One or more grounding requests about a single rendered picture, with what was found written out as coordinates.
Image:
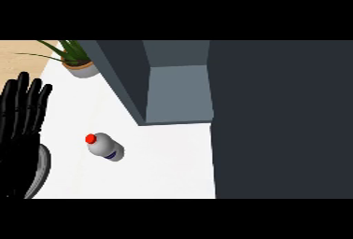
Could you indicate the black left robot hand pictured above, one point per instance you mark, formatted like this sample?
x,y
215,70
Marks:
x,y
19,130

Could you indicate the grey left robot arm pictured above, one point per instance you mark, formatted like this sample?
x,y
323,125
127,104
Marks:
x,y
41,174

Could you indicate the dark grey cabinet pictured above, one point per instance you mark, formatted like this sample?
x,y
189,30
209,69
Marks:
x,y
162,87

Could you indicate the dark grey cabinet door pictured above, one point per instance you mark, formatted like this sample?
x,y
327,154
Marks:
x,y
283,119

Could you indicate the white bottle with red cap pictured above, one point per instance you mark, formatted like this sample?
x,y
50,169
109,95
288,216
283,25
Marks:
x,y
107,147

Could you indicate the green potted plant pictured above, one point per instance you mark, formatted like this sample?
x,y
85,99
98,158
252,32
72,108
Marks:
x,y
73,59

